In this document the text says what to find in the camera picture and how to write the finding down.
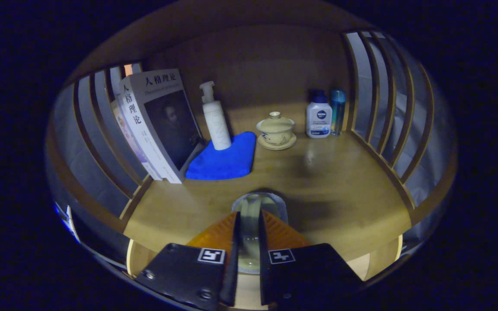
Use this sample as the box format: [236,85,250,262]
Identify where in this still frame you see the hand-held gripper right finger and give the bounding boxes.
[259,209,364,311]

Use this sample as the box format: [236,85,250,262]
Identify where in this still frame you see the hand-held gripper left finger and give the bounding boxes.
[134,212,242,311]

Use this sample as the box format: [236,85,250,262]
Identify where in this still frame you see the cream handle grey pad brush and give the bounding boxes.
[232,192,291,275]

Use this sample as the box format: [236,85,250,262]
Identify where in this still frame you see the wooden countertop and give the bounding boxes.
[124,130,412,264]

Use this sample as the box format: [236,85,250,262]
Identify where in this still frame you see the wooden cabinet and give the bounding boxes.
[46,0,457,281]

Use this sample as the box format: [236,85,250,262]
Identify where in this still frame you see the blue folded cloth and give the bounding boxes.
[185,131,257,181]

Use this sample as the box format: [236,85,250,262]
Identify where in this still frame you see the beige lidded teacup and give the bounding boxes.
[255,111,297,151]

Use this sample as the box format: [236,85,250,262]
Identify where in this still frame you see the white pump bottle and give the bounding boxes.
[199,81,232,151]

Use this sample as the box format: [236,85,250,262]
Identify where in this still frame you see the white lotion bottle blue cap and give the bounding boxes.
[305,89,333,139]

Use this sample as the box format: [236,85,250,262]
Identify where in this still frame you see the thin pale purple book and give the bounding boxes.
[111,99,163,181]

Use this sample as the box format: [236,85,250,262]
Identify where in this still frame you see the thick white book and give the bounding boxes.
[117,68,204,184]

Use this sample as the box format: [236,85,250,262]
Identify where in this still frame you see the teal slim bottle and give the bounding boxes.
[329,89,346,136]

